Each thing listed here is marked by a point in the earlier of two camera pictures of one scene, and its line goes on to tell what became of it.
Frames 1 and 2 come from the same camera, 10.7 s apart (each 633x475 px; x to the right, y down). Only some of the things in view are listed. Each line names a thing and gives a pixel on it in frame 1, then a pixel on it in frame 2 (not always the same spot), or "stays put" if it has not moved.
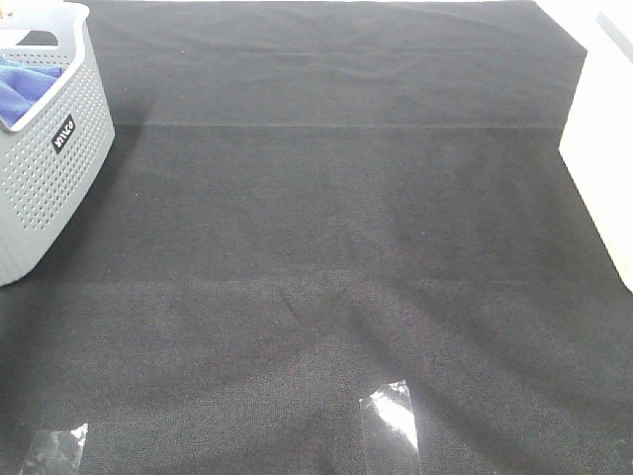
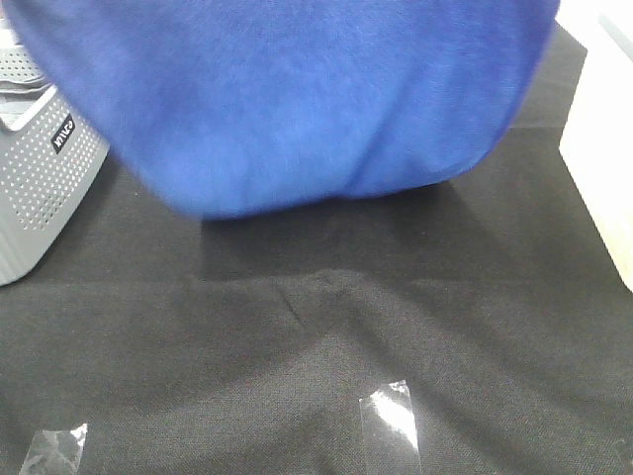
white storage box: [597, 141] stays put
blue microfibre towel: [22, 87] → [242, 108]
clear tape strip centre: [389, 431] stays put
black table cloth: [309, 200] stays put
